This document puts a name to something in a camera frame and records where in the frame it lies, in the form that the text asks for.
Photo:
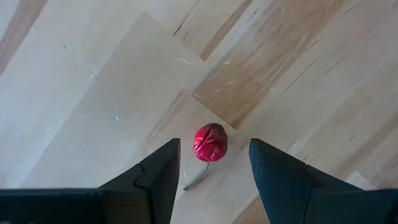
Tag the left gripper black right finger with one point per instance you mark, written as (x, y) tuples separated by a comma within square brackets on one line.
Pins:
[(280, 186)]

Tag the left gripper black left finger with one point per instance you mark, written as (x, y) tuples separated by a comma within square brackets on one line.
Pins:
[(155, 186)]

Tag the dark red toy cherry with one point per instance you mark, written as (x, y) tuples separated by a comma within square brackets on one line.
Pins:
[(210, 142)]

